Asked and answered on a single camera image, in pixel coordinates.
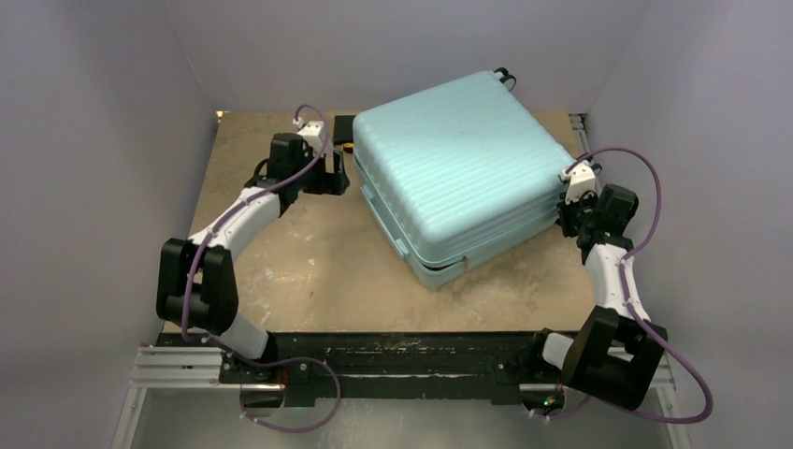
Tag light blue suitcase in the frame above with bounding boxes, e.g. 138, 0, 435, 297
352, 68, 572, 288

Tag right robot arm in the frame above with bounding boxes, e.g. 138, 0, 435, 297
525, 184, 668, 411

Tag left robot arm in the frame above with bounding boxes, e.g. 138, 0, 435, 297
155, 130, 350, 383

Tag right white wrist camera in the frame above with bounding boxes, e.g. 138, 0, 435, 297
559, 161, 598, 205

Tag black metal base rail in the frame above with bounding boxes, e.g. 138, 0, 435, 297
126, 331, 676, 413

